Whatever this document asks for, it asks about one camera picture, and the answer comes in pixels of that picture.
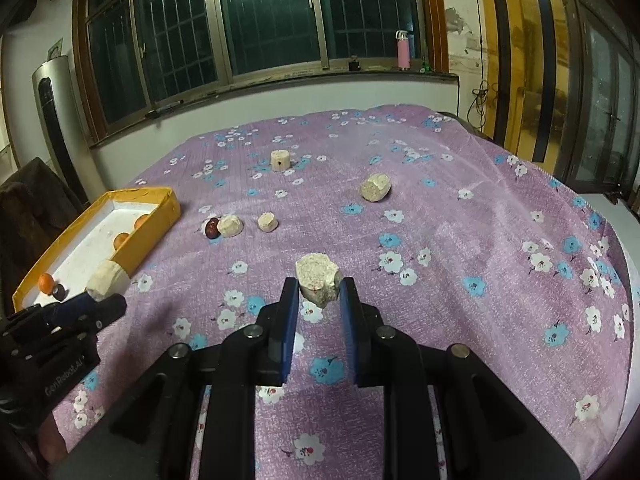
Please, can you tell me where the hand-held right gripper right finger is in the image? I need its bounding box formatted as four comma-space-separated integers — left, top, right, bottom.
339, 276, 583, 480

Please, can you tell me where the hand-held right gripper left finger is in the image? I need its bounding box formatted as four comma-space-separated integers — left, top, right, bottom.
50, 276, 301, 480

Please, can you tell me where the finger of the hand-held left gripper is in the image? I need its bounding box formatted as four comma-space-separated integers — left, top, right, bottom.
74, 293, 128, 334
49, 291, 98, 324

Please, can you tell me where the yellow cardboard box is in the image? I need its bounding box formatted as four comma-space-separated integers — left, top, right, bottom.
12, 186, 181, 313

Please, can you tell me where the person's left forearm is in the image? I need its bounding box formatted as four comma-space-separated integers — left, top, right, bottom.
35, 410, 71, 468

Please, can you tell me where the dark brown cloth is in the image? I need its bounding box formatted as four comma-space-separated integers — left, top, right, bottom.
0, 156, 86, 311

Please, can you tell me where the purple floral tablecloth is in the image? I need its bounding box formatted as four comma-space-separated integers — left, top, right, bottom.
47, 102, 640, 480

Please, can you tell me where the standing air conditioner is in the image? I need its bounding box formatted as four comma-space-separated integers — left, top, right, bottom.
31, 56, 93, 201

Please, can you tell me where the dark tool on sill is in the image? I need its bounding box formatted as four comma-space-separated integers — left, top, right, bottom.
145, 101, 185, 118

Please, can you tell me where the wooden framed window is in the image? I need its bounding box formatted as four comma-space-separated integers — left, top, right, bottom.
72, 0, 451, 148

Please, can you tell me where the golden door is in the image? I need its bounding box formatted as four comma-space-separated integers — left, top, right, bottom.
475, 0, 576, 171

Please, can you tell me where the dark framed glass door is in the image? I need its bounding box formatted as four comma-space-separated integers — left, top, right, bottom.
552, 0, 640, 201

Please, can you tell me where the black wall cable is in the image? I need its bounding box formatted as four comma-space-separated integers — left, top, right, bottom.
467, 0, 496, 133

